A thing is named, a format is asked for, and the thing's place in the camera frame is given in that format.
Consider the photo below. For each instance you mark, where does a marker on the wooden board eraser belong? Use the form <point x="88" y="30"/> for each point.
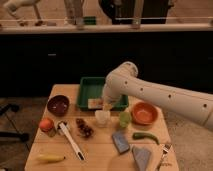
<point x="96" y="103"/>

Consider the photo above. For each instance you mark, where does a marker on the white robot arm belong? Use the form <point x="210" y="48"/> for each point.
<point x="195" y="106"/>

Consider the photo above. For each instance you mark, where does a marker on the green plastic tray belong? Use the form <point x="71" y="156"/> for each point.
<point x="91" y="88"/>

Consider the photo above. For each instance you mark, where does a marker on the white cup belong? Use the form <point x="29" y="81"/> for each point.
<point x="102" y="117"/>

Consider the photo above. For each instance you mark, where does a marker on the green pear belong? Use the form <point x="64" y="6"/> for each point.
<point x="124" y="119"/>

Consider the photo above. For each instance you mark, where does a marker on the orange bowl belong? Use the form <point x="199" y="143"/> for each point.
<point x="144" y="113"/>

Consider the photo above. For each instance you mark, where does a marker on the brown grape bunch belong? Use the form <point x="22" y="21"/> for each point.
<point x="85" y="130"/>

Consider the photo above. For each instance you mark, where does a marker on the dark brown bowl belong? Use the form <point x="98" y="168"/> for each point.
<point x="58" y="105"/>

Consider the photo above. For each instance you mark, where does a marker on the blue sponge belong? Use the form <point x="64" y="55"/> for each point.
<point x="120" y="142"/>

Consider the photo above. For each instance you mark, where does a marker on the green chili pepper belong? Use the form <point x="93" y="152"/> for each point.
<point x="143" y="135"/>

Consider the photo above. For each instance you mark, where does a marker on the wooden table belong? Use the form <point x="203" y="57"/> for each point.
<point x="99" y="150"/>

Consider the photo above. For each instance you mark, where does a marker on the red orange apple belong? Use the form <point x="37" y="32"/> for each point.
<point x="46" y="124"/>

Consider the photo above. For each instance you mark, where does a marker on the blue grey cloth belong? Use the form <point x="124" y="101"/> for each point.
<point x="141" y="157"/>

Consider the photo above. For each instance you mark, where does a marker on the silver fork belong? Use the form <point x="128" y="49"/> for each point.
<point x="166" y="149"/>

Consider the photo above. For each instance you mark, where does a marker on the yellow banana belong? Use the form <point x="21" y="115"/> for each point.
<point x="50" y="158"/>

